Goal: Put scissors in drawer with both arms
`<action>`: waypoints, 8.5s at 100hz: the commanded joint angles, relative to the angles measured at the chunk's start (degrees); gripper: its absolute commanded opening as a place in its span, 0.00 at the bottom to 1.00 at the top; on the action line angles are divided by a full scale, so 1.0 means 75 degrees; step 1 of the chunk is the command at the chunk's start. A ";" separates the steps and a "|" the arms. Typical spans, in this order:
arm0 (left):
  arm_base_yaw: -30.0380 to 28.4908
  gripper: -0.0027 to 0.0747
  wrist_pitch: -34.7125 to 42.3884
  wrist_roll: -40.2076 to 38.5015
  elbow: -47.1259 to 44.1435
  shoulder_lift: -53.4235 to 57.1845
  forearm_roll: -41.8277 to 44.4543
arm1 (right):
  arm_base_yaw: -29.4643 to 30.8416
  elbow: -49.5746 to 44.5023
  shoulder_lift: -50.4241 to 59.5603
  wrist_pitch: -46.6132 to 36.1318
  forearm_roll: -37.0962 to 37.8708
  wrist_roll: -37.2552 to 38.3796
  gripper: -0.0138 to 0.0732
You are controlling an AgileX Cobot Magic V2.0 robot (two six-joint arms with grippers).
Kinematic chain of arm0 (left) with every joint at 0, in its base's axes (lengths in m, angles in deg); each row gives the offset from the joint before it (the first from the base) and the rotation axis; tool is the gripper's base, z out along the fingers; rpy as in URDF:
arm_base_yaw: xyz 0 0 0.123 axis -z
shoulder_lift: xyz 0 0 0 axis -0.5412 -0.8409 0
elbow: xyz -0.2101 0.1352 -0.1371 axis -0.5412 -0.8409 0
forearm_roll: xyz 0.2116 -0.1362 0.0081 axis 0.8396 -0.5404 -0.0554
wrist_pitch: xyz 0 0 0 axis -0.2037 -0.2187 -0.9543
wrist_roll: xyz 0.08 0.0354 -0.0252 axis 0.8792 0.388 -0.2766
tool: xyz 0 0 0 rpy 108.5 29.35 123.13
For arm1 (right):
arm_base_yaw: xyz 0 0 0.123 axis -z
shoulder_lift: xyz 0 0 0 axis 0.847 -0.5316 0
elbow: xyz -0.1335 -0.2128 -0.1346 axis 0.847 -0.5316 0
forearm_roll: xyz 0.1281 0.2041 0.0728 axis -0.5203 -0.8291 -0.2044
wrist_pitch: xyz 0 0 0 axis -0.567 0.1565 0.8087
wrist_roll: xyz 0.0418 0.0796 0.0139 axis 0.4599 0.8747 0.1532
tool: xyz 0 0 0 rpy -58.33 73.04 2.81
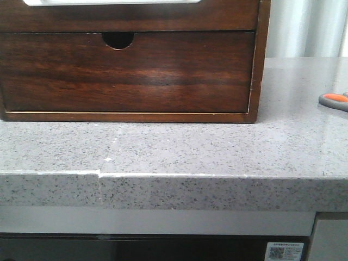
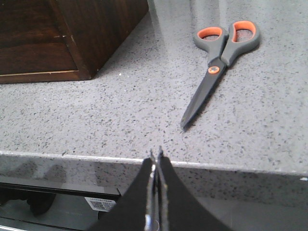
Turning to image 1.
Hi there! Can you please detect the wooden drawer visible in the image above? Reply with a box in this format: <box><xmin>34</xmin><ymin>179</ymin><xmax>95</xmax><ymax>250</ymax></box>
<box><xmin>1</xmin><ymin>1</ymin><xmax>259</xmax><ymax>33</ymax></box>
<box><xmin>1</xmin><ymin>31</ymin><xmax>254</xmax><ymax>113</ymax></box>

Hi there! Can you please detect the dark wooden drawer cabinet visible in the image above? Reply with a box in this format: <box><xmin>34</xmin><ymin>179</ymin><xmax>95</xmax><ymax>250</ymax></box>
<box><xmin>1</xmin><ymin>1</ymin><xmax>271</xmax><ymax>123</ymax></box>

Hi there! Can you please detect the white QR code sticker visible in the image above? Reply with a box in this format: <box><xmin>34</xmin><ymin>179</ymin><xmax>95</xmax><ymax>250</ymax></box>
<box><xmin>264</xmin><ymin>242</ymin><xmax>305</xmax><ymax>261</ymax></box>

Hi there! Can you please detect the white cabinet door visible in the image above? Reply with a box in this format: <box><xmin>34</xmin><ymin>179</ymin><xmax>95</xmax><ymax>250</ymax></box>
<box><xmin>308</xmin><ymin>213</ymin><xmax>347</xmax><ymax>260</ymax></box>

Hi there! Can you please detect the dark under-counter appliance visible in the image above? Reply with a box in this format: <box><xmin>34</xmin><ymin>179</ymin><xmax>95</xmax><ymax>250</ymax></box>
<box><xmin>1</xmin><ymin>233</ymin><xmax>309</xmax><ymax>260</ymax></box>

